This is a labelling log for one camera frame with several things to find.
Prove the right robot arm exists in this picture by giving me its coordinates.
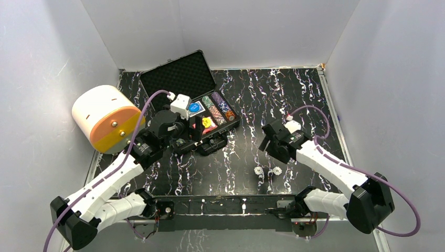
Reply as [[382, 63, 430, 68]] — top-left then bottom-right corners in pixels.
[[259, 120, 395, 234]]

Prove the white and orange cylinder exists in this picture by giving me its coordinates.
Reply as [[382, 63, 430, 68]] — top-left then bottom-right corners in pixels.
[[71, 85, 145, 154]]

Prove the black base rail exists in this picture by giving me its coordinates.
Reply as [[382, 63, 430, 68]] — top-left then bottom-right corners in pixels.
[[69, 194, 379, 232]]

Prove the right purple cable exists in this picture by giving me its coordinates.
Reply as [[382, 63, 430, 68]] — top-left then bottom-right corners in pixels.
[[285, 105, 421, 240]]

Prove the white poker chip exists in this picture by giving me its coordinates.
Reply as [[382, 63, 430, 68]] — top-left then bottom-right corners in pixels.
[[272, 166, 282, 176], [254, 166, 264, 176]]

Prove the blue card deck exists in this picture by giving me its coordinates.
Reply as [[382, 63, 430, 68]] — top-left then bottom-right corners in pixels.
[[188, 101, 205, 118]]

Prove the red card deck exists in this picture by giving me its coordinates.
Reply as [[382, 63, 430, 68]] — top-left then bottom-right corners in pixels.
[[202, 117, 218, 135]]

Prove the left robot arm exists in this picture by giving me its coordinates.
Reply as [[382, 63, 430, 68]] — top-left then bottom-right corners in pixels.
[[43, 90, 191, 251]]

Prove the blue small blind button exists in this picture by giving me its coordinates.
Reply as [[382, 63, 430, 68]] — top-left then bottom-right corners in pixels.
[[188, 102, 201, 113]]

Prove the yellow round button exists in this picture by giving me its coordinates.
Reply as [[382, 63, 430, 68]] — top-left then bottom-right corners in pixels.
[[202, 117, 213, 128]]

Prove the green white chip stack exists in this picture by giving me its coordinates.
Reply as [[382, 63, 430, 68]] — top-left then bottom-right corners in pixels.
[[202, 96, 226, 125]]

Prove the purple chip stack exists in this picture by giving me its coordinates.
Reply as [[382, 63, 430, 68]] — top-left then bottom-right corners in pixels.
[[211, 92, 231, 113]]

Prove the purple cable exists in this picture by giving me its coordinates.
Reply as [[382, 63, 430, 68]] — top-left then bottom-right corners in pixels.
[[285, 105, 421, 240], [42, 89, 176, 252]]

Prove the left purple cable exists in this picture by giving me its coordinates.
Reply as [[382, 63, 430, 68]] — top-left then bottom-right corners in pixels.
[[42, 89, 176, 252]]

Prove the black poker set case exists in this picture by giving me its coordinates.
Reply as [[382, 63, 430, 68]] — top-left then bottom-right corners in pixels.
[[140, 50, 240, 156]]

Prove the red yellow chip stack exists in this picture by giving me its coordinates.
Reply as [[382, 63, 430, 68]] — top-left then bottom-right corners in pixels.
[[225, 110, 236, 121]]

